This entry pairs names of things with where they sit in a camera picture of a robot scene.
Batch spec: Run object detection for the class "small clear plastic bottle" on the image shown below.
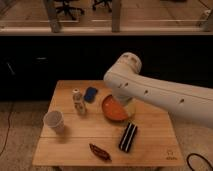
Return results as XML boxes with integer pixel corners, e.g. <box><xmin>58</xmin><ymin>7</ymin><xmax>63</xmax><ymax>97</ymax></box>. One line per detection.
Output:
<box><xmin>72</xmin><ymin>89</ymin><xmax>86</xmax><ymax>115</ymax></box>

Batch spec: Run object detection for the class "dark red chili pepper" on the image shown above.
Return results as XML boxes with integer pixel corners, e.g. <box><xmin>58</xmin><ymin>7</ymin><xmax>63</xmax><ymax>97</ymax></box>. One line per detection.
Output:
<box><xmin>89</xmin><ymin>144</ymin><xmax>111</xmax><ymax>161</ymax></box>

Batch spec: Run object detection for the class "black cable left floor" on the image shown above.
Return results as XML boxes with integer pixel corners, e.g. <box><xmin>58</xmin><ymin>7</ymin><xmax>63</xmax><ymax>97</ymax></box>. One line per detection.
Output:
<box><xmin>0</xmin><ymin>99</ymin><xmax>16</xmax><ymax>157</ymax></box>

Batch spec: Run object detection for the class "blue sponge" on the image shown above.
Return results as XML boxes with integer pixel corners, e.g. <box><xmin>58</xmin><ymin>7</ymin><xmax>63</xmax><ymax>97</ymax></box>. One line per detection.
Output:
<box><xmin>84</xmin><ymin>87</ymin><xmax>98</xmax><ymax>103</ymax></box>

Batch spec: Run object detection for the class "white ceramic cup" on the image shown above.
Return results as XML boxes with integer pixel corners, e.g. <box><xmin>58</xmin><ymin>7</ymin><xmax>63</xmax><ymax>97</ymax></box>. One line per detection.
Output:
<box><xmin>43</xmin><ymin>111</ymin><xmax>64</xmax><ymax>134</ymax></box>

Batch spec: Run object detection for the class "right black office chair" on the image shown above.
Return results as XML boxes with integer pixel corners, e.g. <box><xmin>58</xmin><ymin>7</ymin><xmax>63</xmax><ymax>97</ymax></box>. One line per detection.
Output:
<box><xmin>92</xmin><ymin>0</ymin><xmax>113</xmax><ymax>14</ymax></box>

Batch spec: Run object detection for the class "grey metal post left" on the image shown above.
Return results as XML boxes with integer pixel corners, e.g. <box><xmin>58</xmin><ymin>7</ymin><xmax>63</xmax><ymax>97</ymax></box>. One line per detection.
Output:
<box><xmin>43</xmin><ymin>0</ymin><xmax>61</xmax><ymax>33</ymax></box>

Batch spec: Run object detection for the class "wooden table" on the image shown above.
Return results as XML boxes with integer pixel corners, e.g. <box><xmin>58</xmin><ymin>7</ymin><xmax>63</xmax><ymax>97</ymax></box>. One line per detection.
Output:
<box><xmin>33</xmin><ymin>80</ymin><xmax>183</xmax><ymax>167</ymax></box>

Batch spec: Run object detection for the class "left black office chair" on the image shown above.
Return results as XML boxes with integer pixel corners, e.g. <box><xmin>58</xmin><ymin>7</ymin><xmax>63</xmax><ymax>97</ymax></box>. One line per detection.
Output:
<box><xmin>54</xmin><ymin>0</ymin><xmax>85</xmax><ymax>20</ymax></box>

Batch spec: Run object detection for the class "black cable right floor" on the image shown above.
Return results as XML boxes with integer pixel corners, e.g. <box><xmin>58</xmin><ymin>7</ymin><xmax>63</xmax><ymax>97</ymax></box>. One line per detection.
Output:
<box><xmin>186</xmin><ymin>152</ymin><xmax>213</xmax><ymax>171</ymax></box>

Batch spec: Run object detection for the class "grey metal post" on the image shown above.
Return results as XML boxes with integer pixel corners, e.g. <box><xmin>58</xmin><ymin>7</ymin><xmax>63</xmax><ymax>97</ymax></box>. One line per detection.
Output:
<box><xmin>112</xmin><ymin>0</ymin><xmax>121</xmax><ymax>32</ymax></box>
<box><xmin>43</xmin><ymin>0</ymin><xmax>61</xmax><ymax>33</ymax></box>

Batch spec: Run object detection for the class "black office chair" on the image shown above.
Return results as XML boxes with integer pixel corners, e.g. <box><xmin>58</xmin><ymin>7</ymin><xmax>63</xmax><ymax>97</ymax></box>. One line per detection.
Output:
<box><xmin>92</xmin><ymin>0</ymin><xmax>113</xmax><ymax>14</ymax></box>
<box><xmin>54</xmin><ymin>0</ymin><xmax>85</xmax><ymax>20</ymax></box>

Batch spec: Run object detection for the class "black cable floor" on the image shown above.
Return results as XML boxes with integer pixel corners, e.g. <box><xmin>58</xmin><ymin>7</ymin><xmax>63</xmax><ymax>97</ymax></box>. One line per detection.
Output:
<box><xmin>186</xmin><ymin>152</ymin><xmax>213</xmax><ymax>171</ymax></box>
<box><xmin>0</xmin><ymin>99</ymin><xmax>16</xmax><ymax>157</ymax></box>

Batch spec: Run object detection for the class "orange round plate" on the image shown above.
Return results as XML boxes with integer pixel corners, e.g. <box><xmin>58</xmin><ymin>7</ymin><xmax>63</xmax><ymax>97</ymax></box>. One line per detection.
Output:
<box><xmin>102</xmin><ymin>95</ymin><xmax>129</xmax><ymax>121</ymax></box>

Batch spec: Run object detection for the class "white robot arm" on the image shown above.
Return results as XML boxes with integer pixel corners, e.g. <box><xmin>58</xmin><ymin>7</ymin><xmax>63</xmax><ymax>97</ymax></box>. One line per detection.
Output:
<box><xmin>103</xmin><ymin>52</ymin><xmax>213</xmax><ymax>129</ymax></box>

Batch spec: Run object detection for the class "black white striped case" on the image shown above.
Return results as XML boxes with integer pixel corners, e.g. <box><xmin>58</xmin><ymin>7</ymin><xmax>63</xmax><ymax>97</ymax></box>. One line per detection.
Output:
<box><xmin>119</xmin><ymin>123</ymin><xmax>137</xmax><ymax>153</ymax></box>

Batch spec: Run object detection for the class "grey metal post centre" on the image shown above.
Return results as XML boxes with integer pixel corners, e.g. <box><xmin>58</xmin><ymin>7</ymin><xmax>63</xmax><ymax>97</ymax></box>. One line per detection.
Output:
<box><xmin>112</xmin><ymin>0</ymin><xmax>121</xmax><ymax>32</ymax></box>

